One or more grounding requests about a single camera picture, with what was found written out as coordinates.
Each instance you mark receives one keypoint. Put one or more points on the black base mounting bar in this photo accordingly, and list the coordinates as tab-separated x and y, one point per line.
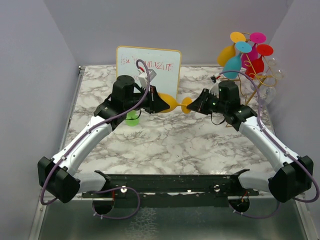
170	191

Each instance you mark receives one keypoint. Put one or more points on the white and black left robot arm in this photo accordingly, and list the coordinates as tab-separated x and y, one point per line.
57	174

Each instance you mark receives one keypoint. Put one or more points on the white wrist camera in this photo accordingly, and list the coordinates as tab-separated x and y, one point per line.
143	77
215	88

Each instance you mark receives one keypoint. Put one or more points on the yellow framed whiteboard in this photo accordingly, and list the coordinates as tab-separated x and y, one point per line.
165	62

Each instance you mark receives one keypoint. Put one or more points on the yellow plastic wine glass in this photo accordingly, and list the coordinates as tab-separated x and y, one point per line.
230	51

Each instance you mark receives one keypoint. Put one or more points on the gold wire wine glass rack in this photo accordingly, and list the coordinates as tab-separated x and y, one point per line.
242	73

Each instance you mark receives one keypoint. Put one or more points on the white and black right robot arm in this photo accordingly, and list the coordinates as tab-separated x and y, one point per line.
292	172

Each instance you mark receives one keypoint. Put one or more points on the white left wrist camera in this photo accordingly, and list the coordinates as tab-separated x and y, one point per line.
143	77

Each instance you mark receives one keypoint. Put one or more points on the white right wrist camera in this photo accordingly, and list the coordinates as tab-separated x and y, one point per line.
215	88

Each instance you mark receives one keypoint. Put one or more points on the blue plastic wine glass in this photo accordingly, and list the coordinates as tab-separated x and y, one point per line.
234	64

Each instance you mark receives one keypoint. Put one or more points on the green plastic wine glass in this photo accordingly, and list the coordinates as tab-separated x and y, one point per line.
132	118

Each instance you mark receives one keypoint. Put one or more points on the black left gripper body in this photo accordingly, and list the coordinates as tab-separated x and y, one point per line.
148	103

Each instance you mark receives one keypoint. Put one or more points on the red plastic wine glass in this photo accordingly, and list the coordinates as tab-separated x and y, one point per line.
257	66

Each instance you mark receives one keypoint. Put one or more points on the orange plastic wine glass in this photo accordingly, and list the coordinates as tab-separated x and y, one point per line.
173	103

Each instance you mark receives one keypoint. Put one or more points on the pink plastic wine glass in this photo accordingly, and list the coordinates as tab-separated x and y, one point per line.
256	38

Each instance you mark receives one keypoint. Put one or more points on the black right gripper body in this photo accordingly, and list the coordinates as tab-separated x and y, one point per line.
214	104

